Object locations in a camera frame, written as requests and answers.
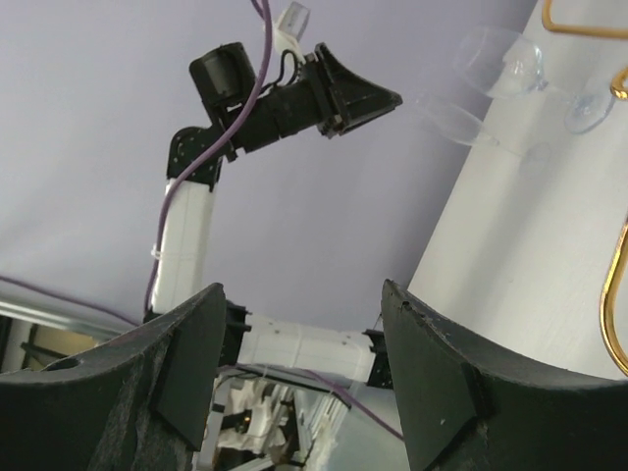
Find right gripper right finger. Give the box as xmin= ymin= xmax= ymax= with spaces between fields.
xmin=381 ymin=281 xmax=627 ymax=470

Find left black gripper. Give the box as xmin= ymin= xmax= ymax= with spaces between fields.
xmin=299 ymin=42 xmax=403 ymax=139

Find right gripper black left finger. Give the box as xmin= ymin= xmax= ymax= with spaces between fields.
xmin=1 ymin=284 xmax=227 ymax=470

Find clear wine glass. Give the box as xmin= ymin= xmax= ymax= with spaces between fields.
xmin=452 ymin=26 xmax=615 ymax=134
xmin=414 ymin=92 xmax=551 ymax=170

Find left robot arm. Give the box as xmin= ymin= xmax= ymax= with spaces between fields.
xmin=145 ymin=42 xmax=402 ymax=389

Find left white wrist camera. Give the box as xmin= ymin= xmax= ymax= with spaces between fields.
xmin=273 ymin=1 xmax=311 ymax=53

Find gold wire glass rack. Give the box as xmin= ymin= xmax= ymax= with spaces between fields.
xmin=542 ymin=0 xmax=628 ymax=379

